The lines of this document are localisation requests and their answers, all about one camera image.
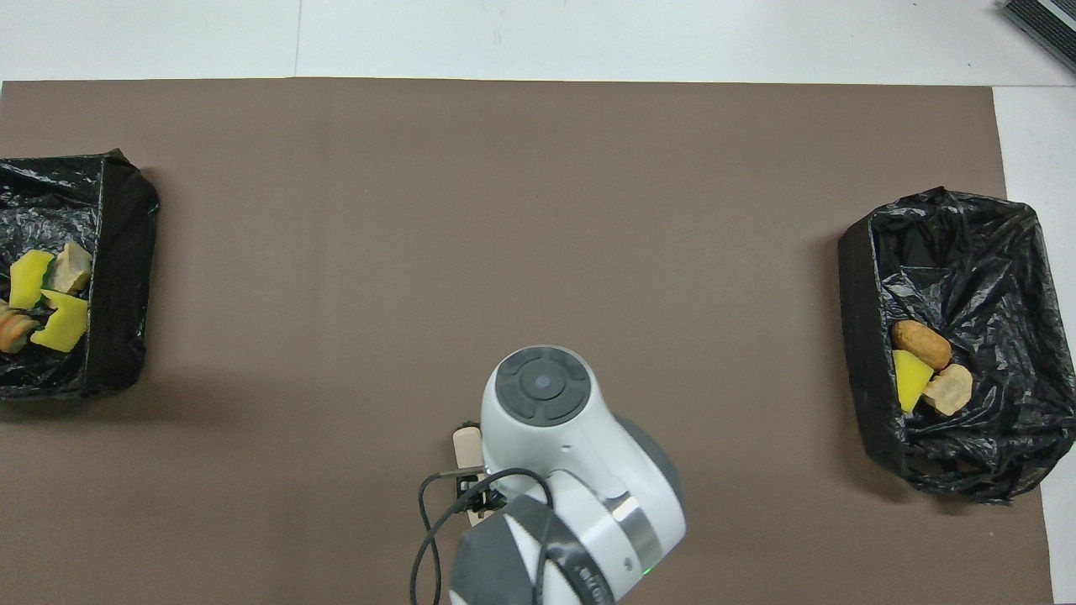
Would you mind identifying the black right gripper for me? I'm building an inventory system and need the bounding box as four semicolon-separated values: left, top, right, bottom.
456;475;508;514

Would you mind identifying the beige handled black bristle brush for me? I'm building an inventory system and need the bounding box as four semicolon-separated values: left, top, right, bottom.
452;426;487;527

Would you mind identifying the notched yellow sponge piece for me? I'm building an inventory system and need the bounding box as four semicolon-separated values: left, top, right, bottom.
31;289;90;354

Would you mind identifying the striped orange cream croissant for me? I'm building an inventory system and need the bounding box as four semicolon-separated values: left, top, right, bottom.
50;242;93;295

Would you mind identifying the green and yellow sponge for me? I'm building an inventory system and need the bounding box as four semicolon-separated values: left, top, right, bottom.
893;350;936;414

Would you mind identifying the brown bread roll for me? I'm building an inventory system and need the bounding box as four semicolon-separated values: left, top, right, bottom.
891;319;953;371

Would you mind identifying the orange croissant with broken end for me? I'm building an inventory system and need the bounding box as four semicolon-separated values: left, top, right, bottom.
0;301;40;355

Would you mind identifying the yellow sponge wedge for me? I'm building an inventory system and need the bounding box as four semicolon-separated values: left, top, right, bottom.
8;249;55;311

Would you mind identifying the pale flaky bread piece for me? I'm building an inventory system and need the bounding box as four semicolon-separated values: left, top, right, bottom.
923;363;974;417

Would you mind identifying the bin wrapped in black bag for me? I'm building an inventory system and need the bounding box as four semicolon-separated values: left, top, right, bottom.
0;150;161;401

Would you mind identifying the open bin with black bag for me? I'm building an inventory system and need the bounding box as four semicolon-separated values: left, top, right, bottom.
837;187;1053;505

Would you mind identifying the brown table mat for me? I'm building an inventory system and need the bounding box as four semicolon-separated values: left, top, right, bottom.
0;78;1056;605

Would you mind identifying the dark grey ribbed device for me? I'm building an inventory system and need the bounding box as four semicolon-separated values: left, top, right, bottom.
1000;0;1076;75

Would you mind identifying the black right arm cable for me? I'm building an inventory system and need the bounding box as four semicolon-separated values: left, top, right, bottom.
409;467;557;605

